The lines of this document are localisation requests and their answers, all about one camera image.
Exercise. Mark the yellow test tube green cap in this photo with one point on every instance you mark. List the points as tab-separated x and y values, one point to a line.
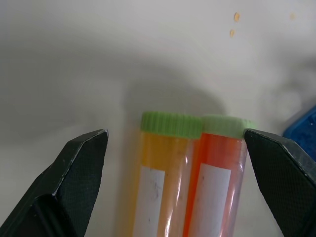
158	172

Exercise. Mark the blue test tube rack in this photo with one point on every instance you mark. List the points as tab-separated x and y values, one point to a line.
304	128

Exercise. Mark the red test tube green cap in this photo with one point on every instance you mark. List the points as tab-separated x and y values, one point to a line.
217	177

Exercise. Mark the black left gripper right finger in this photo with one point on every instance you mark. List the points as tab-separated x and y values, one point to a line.
284	182

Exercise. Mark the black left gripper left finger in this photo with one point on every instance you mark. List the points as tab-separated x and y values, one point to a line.
61	187

